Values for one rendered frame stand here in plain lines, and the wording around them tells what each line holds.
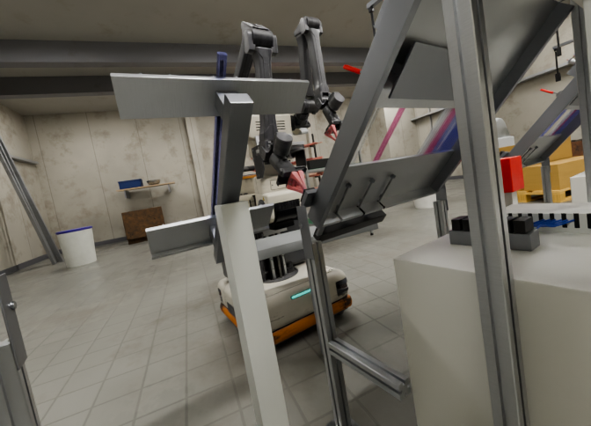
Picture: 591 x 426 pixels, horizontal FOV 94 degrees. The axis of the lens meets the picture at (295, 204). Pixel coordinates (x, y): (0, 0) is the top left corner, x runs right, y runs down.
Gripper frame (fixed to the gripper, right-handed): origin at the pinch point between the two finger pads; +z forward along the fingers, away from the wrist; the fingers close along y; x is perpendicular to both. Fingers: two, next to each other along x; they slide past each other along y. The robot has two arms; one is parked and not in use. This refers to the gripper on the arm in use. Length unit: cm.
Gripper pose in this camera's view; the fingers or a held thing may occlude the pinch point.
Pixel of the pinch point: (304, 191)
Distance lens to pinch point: 87.7
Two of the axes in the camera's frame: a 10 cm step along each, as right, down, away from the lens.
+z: 5.1, 6.4, -5.7
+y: 8.2, -1.7, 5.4
